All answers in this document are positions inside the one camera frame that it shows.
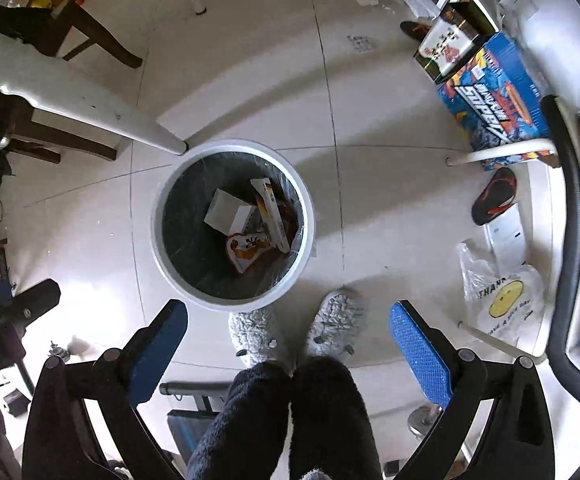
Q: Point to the white round trash bin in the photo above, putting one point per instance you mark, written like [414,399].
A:
[305,195]

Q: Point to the orange white snack packet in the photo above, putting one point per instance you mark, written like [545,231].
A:
[245,255]

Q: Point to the person's right grey fluffy slipper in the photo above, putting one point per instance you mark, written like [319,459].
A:
[335,320]

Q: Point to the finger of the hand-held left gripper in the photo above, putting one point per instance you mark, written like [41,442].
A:
[37,300]

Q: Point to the person's left grey fluffy slipper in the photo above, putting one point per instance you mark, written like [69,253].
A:
[255,332]

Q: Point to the small black box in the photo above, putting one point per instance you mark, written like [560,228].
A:
[12,402]

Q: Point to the person's grey fluffy slipper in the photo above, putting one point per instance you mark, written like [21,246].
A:
[255,332]
[335,320]

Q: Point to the white cardboard box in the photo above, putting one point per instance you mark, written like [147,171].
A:
[225,210]

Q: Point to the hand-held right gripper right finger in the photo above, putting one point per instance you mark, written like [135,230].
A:
[419,355]

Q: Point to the blue printed carton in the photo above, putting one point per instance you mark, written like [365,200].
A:
[499,100]

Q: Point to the smiley face plastic bag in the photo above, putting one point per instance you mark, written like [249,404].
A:
[504,300]

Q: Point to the black metal stand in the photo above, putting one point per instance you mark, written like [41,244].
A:
[192,422]

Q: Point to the dark wooden stool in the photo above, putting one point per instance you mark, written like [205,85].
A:
[60,142]

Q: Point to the thick white table leg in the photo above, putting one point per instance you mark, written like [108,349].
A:
[80,105]

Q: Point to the black bin liner bag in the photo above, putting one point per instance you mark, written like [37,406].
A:
[190,240]

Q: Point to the black curved chair frame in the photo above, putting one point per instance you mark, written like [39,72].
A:
[569,200]

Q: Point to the grey printed paper scrap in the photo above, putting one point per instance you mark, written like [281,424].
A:
[359,43]

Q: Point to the dark wooden chair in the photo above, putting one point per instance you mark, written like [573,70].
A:
[70,25]

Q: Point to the red snack wrapper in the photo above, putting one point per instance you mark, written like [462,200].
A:
[290,220]

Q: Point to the black orange slipper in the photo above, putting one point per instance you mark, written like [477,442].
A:
[412,30]
[494,197]

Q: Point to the round metal foot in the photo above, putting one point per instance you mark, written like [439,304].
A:
[424,417]

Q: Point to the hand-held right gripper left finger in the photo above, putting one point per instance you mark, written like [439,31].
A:
[157,355]

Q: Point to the long white striped box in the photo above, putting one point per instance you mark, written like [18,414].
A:
[270,210]

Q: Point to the person's right leg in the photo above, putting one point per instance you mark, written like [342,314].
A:
[332,420]

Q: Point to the white booklet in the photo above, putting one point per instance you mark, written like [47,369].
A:
[504,235]

